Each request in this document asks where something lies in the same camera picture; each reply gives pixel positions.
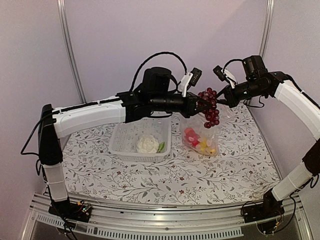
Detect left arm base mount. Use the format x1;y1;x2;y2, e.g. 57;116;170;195
48;198;92;223

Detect front aluminium rail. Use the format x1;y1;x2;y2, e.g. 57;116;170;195
19;193;315;240

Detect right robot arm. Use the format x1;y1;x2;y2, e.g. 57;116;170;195
213;55;320;218

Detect aluminium frame post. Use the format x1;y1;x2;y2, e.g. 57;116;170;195
56;0;87;104
259;0;275;59

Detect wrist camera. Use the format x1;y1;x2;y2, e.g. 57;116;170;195
177;67;203;98
213;65;238;89

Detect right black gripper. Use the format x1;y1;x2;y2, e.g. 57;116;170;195
212;78;267;108

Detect left aluminium frame post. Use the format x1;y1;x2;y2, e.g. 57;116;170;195
56;0;87;104

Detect right aluminium frame post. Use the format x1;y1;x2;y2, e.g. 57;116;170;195
259;0;275;59

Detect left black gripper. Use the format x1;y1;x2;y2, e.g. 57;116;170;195
151;91;212;118

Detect floral table mat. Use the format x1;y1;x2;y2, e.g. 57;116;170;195
63;105;280;205

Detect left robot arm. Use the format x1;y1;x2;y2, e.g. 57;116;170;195
31;66;212;217

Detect clear zip top bag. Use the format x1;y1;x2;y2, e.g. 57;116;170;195
179;104;234;157

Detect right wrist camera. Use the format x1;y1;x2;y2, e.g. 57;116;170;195
213;65;238;89

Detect white plastic basket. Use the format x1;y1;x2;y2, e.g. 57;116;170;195
109;117;172;163

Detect dark purple toy grapes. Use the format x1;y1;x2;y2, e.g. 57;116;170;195
198;87;220;129

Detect small green toy vegetable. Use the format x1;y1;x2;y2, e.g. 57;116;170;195
157;142;165;153

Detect red toy bell pepper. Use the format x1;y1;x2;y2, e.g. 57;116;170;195
182;127;200;148

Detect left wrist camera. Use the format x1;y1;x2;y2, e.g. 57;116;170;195
177;67;203;98

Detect white toy cauliflower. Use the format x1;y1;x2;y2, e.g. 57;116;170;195
136;134;159;154

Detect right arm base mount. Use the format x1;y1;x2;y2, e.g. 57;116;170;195
240;198;285;223

